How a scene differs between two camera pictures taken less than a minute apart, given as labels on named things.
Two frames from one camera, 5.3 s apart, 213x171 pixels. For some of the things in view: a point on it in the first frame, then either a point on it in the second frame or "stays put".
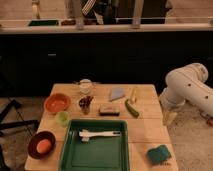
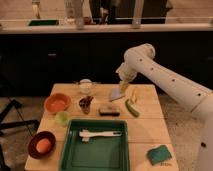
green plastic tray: (95, 145) stays put
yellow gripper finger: (168, 116) -> (123, 85)
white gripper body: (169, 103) -> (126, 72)
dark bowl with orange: (42, 145) stays put
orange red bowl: (57, 103) stays put
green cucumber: (131, 108) stays put
